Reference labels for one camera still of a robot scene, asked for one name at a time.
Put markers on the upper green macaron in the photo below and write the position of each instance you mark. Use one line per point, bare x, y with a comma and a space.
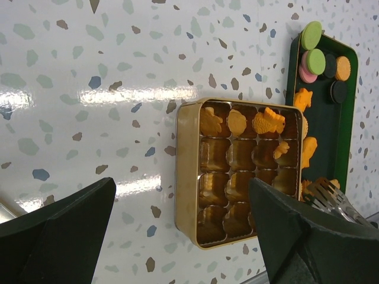
311, 35

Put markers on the green macaron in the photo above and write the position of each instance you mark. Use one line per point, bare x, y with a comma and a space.
316, 61
311, 35

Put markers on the black sandwich cookie lower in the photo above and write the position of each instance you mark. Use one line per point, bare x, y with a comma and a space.
337, 92

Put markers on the black sandwich cookie upper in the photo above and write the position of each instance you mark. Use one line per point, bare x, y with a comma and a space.
330, 66

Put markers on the pink macaron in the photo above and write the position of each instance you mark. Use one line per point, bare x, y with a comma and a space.
305, 75

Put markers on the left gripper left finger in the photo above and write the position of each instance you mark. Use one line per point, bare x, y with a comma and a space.
60, 242

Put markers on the gold cookie tin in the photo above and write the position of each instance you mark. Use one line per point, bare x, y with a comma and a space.
212, 206

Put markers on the green cookie tray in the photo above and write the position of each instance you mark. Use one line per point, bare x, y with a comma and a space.
329, 122

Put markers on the black sandwich cookie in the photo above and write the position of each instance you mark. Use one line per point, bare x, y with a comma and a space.
330, 66
337, 92

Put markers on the orange sandwich cookie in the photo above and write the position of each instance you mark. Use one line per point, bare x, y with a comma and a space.
343, 68

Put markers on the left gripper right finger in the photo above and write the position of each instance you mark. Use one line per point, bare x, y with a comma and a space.
301, 244

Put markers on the lower green macaron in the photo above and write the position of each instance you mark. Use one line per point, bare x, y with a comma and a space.
316, 61

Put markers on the silver metal tongs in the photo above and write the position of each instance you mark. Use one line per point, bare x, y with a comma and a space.
338, 205

